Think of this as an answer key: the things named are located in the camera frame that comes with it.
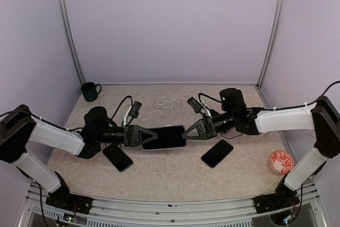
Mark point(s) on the purple-edged smartphone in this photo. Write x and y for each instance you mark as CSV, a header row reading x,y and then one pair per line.
x,y
217,153

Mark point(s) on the right aluminium frame post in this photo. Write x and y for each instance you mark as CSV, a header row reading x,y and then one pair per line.
x,y
271,43

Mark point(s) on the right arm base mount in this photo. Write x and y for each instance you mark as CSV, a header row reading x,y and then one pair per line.
x,y
282,197

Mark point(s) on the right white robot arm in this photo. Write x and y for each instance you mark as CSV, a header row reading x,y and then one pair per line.
x,y
319,116

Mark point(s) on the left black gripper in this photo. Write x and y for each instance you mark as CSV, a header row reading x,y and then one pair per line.
x,y
135,140

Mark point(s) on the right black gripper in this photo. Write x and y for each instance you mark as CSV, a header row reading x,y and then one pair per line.
x,y
206,128

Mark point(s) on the red white patterned bowl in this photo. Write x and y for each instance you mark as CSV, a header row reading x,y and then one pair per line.
x,y
281,162

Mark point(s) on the dark green mug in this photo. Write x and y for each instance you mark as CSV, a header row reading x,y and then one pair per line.
x,y
91,91

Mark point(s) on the left aluminium frame post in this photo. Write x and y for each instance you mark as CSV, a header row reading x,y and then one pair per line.
x,y
70,41

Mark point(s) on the front aluminium rail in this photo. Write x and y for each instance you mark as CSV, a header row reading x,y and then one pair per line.
x,y
222,212

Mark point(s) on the clear camera-cutout phone case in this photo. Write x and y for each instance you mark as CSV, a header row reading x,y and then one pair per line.
x,y
167,104

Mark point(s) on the aluminium frame post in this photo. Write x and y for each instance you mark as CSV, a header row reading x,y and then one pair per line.
x,y
271,43
70,41

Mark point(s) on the teal-edged smartphone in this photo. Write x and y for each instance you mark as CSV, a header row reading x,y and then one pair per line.
x,y
117,157

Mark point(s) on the blue smartphone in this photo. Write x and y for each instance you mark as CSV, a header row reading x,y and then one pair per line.
x,y
169,137

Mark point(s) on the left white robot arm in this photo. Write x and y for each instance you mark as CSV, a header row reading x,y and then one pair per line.
x,y
20,126

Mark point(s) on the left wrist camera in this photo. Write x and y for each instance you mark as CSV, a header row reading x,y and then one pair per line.
x,y
132,113

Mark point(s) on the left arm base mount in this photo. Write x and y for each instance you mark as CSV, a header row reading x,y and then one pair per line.
x,y
63,199

